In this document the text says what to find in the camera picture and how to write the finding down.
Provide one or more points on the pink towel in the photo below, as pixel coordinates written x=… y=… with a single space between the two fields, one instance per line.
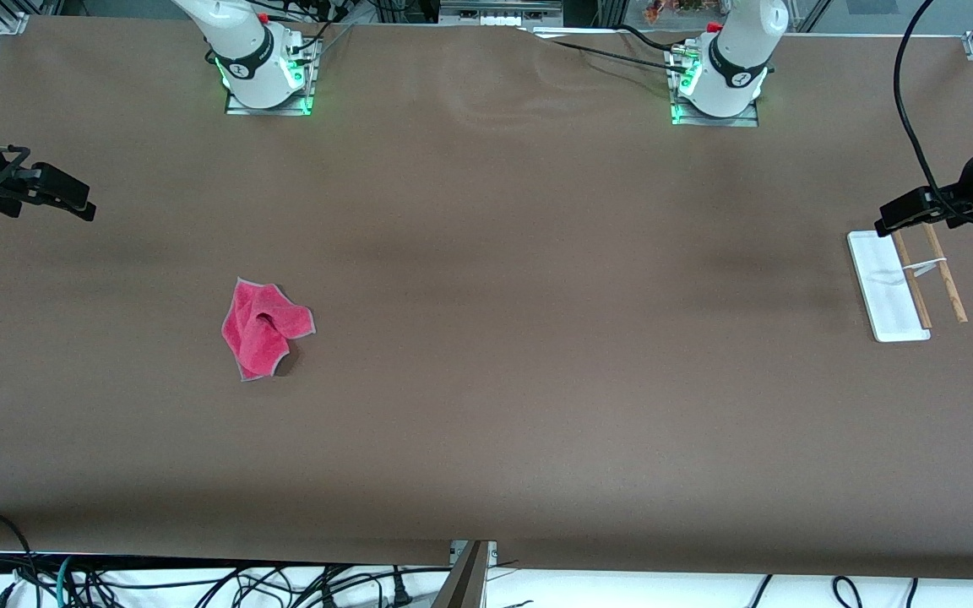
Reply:
x=254 y=338

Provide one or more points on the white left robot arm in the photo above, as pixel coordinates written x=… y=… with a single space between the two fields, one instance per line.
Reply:
x=731 y=67

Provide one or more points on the white rectangular tray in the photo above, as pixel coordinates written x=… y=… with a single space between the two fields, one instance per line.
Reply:
x=896 y=325

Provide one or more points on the white power strip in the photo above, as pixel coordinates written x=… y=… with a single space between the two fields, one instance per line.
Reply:
x=499 y=13

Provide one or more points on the brown table cover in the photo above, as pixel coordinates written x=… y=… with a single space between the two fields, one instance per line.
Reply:
x=486 y=422

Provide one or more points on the black floor power plug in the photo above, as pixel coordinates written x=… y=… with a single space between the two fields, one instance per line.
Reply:
x=400 y=591

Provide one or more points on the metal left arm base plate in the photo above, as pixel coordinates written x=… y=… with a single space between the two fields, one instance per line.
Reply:
x=744 y=120

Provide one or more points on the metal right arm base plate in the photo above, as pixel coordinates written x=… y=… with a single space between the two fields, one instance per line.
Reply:
x=237 y=105

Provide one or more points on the metal table edge post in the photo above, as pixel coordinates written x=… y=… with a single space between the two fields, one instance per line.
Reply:
x=465 y=583

